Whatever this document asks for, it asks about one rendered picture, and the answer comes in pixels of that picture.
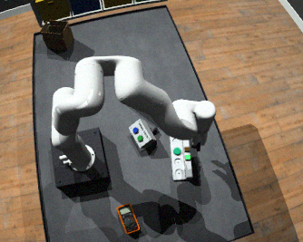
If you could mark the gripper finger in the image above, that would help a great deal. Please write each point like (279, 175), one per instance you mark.
(197, 147)

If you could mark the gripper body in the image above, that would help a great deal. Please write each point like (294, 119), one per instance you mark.
(199, 139)

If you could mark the orange digital multimeter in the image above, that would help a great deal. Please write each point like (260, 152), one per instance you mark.
(127, 216)

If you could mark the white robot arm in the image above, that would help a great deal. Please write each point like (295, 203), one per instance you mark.
(182, 123)

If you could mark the white button panel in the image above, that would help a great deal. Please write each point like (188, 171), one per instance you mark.
(143, 135)

